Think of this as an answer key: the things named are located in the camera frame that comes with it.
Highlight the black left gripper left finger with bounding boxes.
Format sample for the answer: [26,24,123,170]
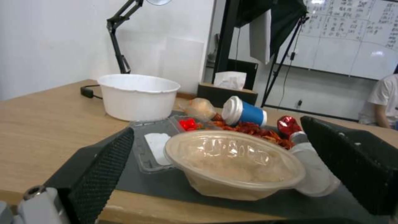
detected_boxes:
[16,127,135,224]

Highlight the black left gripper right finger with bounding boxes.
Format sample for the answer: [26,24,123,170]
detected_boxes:
[299,115,398,217]

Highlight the red crayfish food pile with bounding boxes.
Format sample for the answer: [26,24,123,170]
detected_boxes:
[198,114,295,149]

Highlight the beige lidded food bowl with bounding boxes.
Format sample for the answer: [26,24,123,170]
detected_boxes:
[164,130,307,201]

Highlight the clear bag with bun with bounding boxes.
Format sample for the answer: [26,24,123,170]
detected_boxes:
[178,98,216,121]

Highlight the white plastic bottle silver cap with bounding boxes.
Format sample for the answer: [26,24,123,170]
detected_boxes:
[289,131,342,196]

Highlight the dark grey table mat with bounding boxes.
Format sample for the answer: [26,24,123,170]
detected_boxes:
[45,111,398,222]

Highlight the clear plastic clamshell container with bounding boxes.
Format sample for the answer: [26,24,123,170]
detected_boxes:
[130,116,200,174]

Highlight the person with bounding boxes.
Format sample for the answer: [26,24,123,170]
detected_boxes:
[358,65,398,130]

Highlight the red foil wrapped item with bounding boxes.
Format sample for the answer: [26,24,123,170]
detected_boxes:
[276,116,303,140]

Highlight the white plastic tub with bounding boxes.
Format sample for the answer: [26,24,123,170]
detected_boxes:
[97,74,181,122]

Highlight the red round candies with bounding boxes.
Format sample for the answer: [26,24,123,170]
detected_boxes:
[178,118,198,130]

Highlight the blue paper cup white lid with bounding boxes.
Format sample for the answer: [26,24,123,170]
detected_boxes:
[221,96,268,127]

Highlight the whiteboard with writing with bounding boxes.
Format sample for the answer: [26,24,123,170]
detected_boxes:
[227,0,398,81]

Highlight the black softbox light stand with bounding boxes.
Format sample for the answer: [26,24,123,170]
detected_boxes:
[213,0,311,108]

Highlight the black tissue box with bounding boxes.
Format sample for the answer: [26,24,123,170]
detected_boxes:
[197,71,259,108]

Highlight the black power adapter with cable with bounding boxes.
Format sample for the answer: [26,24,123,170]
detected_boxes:
[80,84,103,99]

